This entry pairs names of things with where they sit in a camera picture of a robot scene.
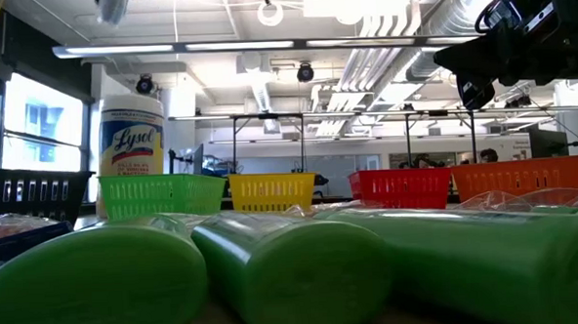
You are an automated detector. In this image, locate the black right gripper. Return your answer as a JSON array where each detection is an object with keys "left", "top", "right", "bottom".
[{"left": 431, "top": 0, "right": 578, "bottom": 113}]

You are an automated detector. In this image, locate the silver ventilation duct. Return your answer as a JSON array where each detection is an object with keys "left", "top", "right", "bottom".
[{"left": 401, "top": 0, "right": 516, "bottom": 83}]

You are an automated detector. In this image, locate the black ceiling camera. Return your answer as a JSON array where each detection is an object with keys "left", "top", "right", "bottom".
[
  {"left": 134, "top": 73, "right": 155, "bottom": 96},
  {"left": 296, "top": 61, "right": 315, "bottom": 84}
]

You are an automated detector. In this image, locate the black plastic basket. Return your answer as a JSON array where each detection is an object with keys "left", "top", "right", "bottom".
[{"left": 0, "top": 163, "right": 98, "bottom": 229}]

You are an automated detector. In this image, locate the green plastic basket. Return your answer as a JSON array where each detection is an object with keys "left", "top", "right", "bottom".
[{"left": 97, "top": 170, "right": 228, "bottom": 223}]

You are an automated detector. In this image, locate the orange plastic basket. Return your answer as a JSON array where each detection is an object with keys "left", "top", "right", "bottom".
[{"left": 448, "top": 154, "right": 578, "bottom": 204}]

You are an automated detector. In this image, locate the red plastic basket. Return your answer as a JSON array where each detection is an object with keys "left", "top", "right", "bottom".
[{"left": 347, "top": 166, "right": 454, "bottom": 214}]

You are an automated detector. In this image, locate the black rig frame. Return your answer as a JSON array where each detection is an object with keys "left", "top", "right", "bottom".
[
  {"left": 229, "top": 110, "right": 307, "bottom": 176},
  {"left": 402, "top": 107, "right": 479, "bottom": 169}
]

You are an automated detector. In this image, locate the yellow Lysol wipes canister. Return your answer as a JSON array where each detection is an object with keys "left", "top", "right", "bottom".
[{"left": 92, "top": 93, "right": 169, "bottom": 219}]

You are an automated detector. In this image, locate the black background monitor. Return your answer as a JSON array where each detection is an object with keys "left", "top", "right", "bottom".
[{"left": 528, "top": 126, "right": 571, "bottom": 160}]

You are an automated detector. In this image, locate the white ceiling ring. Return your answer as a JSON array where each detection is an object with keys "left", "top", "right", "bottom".
[{"left": 256, "top": 0, "right": 285, "bottom": 28}]

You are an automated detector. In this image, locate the yellow plastic basket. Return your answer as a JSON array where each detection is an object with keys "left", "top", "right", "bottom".
[{"left": 226, "top": 170, "right": 318, "bottom": 216}]

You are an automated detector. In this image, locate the long ceiling light bar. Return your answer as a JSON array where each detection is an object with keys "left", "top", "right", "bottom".
[{"left": 52, "top": 25, "right": 483, "bottom": 63}]

